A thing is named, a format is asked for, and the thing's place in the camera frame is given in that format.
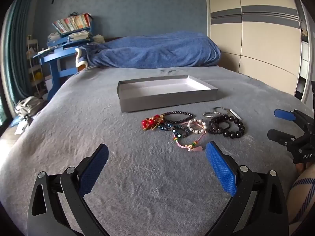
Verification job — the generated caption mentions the black hair ties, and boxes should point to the black hair ties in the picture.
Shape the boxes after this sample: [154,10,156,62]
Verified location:
[208,117,232,135]

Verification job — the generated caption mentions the pink cord bracelet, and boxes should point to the pink cord bracelet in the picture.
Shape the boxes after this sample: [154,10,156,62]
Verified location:
[172,130,205,152]

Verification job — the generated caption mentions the red bead bracelet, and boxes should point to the red bead bracelet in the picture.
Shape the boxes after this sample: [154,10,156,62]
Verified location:
[141,115,164,131]

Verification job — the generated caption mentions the thin dark bead bracelet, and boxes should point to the thin dark bead bracelet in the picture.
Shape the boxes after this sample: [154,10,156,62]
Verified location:
[161,111,195,125]

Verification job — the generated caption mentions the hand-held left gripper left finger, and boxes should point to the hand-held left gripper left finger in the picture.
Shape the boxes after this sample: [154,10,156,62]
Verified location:
[27,143,109,236]

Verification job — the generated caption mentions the white pearl bracelet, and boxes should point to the white pearl bracelet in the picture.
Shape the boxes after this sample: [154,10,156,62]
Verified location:
[187,119,207,135]

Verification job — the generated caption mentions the row of books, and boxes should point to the row of books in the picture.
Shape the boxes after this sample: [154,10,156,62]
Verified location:
[52,12,94,34]

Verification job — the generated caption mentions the large black bead bracelet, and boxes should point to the large black bead bracelet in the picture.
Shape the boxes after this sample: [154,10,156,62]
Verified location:
[221,114,246,138]

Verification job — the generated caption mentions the blue wooden desk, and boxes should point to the blue wooden desk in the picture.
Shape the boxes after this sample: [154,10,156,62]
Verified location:
[33,26,94,97]

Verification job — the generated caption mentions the blue blanket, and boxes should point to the blue blanket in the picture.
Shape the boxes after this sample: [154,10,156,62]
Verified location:
[76,31,221,69]

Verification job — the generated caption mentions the white narrow shelf rack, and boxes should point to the white narrow shelf rack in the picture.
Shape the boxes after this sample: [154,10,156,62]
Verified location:
[26,35,48,99]

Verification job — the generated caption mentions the teal curtain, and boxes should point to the teal curtain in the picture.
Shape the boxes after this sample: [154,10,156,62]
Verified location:
[2,0,43,99]

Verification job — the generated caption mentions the blue bead bracelet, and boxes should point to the blue bead bracelet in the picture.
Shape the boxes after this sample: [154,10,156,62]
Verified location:
[157,122,191,138]

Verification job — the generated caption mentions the grey bag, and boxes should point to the grey bag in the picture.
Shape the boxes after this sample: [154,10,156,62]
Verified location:
[14,96,44,119]

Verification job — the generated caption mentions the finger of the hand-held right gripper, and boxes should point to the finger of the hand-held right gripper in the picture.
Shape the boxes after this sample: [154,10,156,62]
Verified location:
[274,109,310,128]
[267,129,296,148]

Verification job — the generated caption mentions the beige wardrobe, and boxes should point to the beige wardrobe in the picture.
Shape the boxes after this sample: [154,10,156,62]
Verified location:
[204,0,306,97]

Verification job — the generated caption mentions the grey bed cover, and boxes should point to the grey bed cover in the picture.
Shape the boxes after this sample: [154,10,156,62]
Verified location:
[0,65,315,236]

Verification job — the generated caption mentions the grey shallow cardboard box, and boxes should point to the grey shallow cardboard box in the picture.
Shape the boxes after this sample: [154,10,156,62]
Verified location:
[117,75,218,113]

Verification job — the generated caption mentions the stack of papers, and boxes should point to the stack of papers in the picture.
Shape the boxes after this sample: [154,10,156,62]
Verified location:
[67,30,94,42]

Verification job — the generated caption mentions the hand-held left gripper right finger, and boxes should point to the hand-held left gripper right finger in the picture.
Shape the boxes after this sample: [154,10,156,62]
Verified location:
[205,141,289,236]

